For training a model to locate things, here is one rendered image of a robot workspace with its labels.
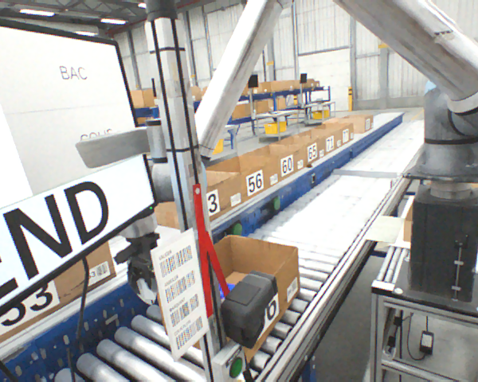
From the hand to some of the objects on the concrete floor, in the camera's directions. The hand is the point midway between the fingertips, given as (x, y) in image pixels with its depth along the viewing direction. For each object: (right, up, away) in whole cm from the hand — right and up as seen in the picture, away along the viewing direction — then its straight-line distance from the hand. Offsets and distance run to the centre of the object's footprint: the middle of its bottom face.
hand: (149, 298), depth 85 cm
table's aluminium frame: (+130, -64, +71) cm, 161 cm away
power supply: (+129, -57, +91) cm, 168 cm away
